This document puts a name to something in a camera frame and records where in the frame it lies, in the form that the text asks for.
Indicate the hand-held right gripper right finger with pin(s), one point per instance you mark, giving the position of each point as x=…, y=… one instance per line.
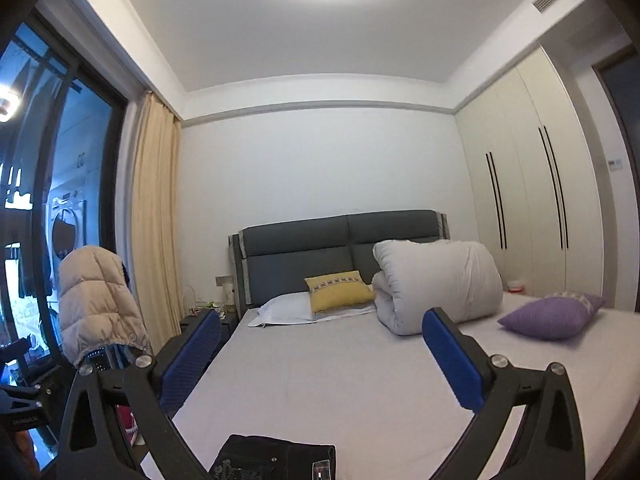
x=450, y=360

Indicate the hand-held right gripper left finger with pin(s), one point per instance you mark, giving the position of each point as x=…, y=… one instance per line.
x=187, y=360

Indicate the dark denim pants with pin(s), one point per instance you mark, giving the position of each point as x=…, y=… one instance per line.
x=270, y=465

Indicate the dark nightstand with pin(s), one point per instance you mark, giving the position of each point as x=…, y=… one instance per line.
x=227, y=322

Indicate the folded white duvet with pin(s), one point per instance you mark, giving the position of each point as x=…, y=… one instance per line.
x=440, y=285

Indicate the red and white cloth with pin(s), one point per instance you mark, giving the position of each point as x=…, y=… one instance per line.
x=127, y=417

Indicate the red and white object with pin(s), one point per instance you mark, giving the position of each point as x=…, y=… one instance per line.
x=517, y=287

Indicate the beige puffer jacket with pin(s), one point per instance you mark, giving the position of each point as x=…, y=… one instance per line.
x=100, y=305

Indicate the purple pillow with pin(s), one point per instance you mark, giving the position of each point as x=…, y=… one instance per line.
x=550, y=317

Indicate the white pillow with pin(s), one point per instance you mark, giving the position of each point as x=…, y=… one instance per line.
x=285, y=310

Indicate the bed with white sheet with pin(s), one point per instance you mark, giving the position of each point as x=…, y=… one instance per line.
x=325, y=385

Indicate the yellow patterned pillow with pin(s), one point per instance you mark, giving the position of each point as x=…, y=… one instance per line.
x=337, y=292

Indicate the beige curtain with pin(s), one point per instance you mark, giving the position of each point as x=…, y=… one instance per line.
x=155, y=220

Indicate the grey padded headboard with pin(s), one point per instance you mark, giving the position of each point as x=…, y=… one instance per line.
x=300, y=245

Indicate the white washing machine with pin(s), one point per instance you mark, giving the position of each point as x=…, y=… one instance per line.
x=67, y=220

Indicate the dark framed glass sliding door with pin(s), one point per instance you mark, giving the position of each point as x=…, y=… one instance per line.
x=75, y=160

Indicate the grey wall socket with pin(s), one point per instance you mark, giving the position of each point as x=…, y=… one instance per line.
x=223, y=280

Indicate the white wall switch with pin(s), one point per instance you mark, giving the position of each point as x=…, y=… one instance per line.
x=615, y=163

